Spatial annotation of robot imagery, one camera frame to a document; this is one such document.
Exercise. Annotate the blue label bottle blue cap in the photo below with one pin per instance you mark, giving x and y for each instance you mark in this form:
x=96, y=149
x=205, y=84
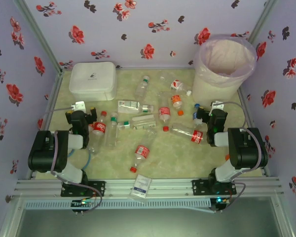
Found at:
x=194, y=116

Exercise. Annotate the cola bottle red cap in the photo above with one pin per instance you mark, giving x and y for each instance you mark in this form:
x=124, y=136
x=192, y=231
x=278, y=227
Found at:
x=141, y=151
x=99, y=128
x=196, y=137

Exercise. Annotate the white bottle cap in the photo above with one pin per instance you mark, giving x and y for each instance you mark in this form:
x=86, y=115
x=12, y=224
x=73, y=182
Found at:
x=188, y=93

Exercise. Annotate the tall clear bottle green cap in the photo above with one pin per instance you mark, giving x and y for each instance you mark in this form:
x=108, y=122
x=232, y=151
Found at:
x=112, y=133

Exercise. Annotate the bottle with orange label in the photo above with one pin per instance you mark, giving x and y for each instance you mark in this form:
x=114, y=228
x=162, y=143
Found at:
x=176, y=100

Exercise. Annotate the capless bottle red label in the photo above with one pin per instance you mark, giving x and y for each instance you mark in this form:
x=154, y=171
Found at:
x=164, y=111

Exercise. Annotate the crushed bottle red white label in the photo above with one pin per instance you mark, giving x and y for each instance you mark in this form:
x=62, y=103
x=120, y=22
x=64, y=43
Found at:
x=176, y=84

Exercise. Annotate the clear bottle printed label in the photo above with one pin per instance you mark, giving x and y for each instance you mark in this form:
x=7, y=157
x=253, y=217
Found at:
x=132, y=105

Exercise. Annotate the clear bottle green white label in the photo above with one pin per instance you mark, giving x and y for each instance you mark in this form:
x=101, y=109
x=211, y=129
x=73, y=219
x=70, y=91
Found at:
x=140, y=121

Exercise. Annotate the small clear bottle green cap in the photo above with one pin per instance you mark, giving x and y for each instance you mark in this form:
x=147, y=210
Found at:
x=142, y=86

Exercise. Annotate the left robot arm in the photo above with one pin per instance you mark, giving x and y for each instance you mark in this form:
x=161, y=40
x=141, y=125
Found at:
x=47, y=153

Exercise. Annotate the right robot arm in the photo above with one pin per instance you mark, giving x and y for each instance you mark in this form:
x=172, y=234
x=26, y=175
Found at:
x=246, y=148

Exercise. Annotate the white round bin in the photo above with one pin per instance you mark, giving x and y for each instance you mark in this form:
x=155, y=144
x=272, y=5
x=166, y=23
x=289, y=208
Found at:
x=212, y=91

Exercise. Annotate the white zip case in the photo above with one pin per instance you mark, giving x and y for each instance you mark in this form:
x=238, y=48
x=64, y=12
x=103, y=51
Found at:
x=92, y=79

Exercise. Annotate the right controller board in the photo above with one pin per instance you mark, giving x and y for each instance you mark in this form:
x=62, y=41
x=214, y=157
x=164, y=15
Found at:
x=220, y=202

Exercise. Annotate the controller board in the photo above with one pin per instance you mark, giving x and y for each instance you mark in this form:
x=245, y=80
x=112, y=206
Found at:
x=220, y=202
x=82, y=203

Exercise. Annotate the plastic bag with card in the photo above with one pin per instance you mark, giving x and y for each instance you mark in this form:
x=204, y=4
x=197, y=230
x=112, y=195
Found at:
x=140, y=186

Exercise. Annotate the left controller board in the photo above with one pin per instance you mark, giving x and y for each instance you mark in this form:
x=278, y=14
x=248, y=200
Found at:
x=82, y=203

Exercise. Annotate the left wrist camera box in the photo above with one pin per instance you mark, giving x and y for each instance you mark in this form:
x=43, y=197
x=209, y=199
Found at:
x=80, y=105

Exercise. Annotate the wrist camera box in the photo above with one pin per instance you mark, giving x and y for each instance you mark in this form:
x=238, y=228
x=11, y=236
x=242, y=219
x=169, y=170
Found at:
x=80, y=105
x=218, y=105

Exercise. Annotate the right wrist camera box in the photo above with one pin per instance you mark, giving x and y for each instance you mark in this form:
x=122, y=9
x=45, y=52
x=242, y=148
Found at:
x=218, y=105

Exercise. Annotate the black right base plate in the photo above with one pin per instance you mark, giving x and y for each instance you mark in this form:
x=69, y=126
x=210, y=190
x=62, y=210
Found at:
x=199, y=186

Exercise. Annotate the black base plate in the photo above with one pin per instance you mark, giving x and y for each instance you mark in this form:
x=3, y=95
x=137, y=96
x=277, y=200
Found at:
x=98, y=187
x=199, y=186

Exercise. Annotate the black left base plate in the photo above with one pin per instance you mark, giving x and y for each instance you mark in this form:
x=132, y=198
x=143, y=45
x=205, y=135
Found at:
x=98, y=187

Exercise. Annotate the wide aluminium base rail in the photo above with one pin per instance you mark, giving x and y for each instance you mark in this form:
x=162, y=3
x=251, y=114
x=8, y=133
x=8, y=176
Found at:
x=172, y=187

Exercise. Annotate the aluminium frame post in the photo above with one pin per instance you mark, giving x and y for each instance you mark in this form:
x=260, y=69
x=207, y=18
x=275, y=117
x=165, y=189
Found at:
x=261, y=21
x=38, y=32

